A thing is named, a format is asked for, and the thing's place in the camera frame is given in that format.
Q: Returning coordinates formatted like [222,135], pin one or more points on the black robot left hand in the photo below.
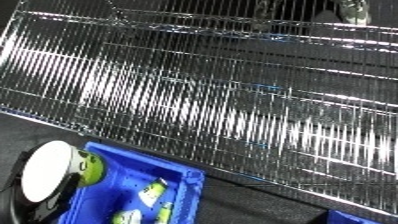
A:
[35,208]

